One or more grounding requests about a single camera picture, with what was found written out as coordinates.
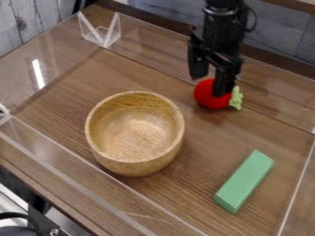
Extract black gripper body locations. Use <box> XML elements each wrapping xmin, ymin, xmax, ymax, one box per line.
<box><xmin>189</xmin><ymin>26</ymin><xmax>245</xmax><ymax>69</ymax></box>

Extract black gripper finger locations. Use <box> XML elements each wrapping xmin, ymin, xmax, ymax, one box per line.
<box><xmin>213</xmin><ymin>65</ymin><xmax>241</xmax><ymax>97</ymax></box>
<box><xmin>189</xmin><ymin>45</ymin><xmax>210</xmax><ymax>80</ymax></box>

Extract red plush fruit green leaves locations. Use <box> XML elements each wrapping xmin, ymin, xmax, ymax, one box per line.
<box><xmin>194</xmin><ymin>78</ymin><xmax>245</xmax><ymax>111</ymax></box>

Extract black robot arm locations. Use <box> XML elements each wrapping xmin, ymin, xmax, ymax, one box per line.
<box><xmin>187</xmin><ymin>0</ymin><xmax>258</xmax><ymax>97</ymax></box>

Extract wooden bowl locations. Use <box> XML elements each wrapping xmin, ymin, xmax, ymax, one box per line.
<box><xmin>86</xmin><ymin>90</ymin><xmax>185</xmax><ymax>177</ymax></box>

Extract green rectangular block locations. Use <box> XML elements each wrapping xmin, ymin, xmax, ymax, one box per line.
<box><xmin>214</xmin><ymin>149</ymin><xmax>276</xmax><ymax>215</ymax></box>

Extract clear acrylic tray enclosure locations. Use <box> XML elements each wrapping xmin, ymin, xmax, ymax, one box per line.
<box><xmin>0</xmin><ymin>7</ymin><xmax>315</xmax><ymax>236</ymax></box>

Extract black metal bracket with cable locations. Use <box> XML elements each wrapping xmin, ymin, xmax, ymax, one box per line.
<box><xmin>0</xmin><ymin>204</ymin><xmax>74</xmax><ymax>236</ymax></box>

